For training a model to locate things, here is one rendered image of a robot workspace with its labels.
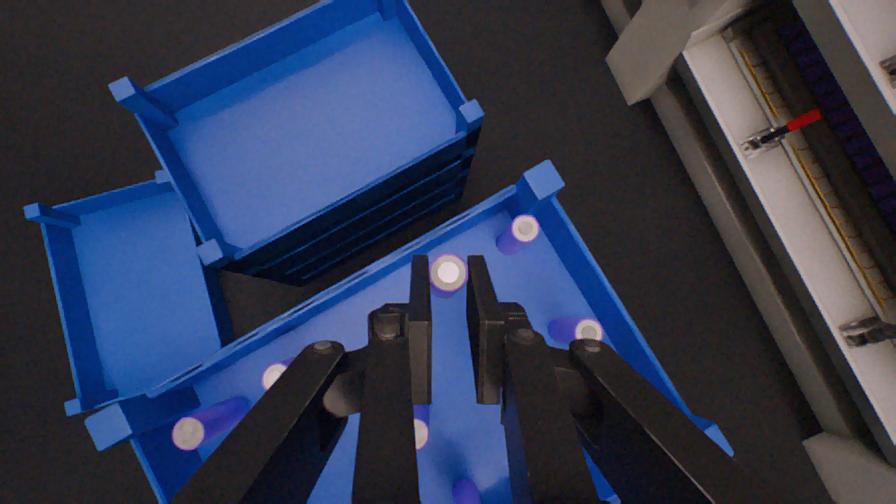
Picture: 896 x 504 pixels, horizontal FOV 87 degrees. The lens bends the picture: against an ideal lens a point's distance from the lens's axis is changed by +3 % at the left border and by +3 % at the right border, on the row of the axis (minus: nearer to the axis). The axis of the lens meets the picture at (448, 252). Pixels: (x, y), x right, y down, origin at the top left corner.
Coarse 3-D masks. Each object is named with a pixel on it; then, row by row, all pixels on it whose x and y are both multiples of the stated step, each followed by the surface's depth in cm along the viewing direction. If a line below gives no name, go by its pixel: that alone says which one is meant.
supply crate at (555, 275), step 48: (528, 192) 29; (432, 240) 30; (480, 240) 35; (576, 240) 30; (336, 288) 29; (384, 288) 34; (528, 288) 35; (576, 288) 35; (288, 336) 34; (336, 336) 34; (432, 336) 34; (624, 336) 31; (192, 384) 32; (240, 384) 33; (432, 384) 34; (672, 384) 29; (96, 432) 25; (144, 432) 28; (432, 432) 33; (480, 432) 33; (720, 432) 26; (336, 480) 32; (432, 480) 33; (480, 480) 33
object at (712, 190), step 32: (672, 96) 76; (672, 128) 78; (704, 128) 75; (704, 160) 74; (704, 192) 77; (736, 192) 74; (736, 224) 73; (736, 256) 76; (768, 256) 73; (768, 288) 72; (768, 320) 75; (800, 320) 71; (800, 352) 72; (800, 384) 75; (832, 384) 70; (832, 416) 71
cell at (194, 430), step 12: (216, 408) 29; (228, 408) 30; (240, 408) 31; (180, 420) 26; (192, 420) 26; (204, 420) 27; (216, 420) 28; (228, 420) 29; (180, 432) 26; (192, 432) 26; (204, 432) 26; (216, 432) 28; (180, 444) 26; (192, 444) 26
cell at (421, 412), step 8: (416, 408) 30; (424, 408) 31; (416, 416) 27; (424, 416) 28; (416, 424) 27; (424, 424) 27; (416, 432) 27; (424, 432) 27; (416, 440) 27; (424, 440) 27; (416, 448) 27
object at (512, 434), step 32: (512, 352) 13; (544, 352) 13; (512, 384) 12; (544, 384) 12; (512, 416) 11; (544, 416) 10; (512, 448) 11; (544, 448) 9; (576, 448) 9; (512, 480) 11; (544, 480) 9; (576, 480) 9
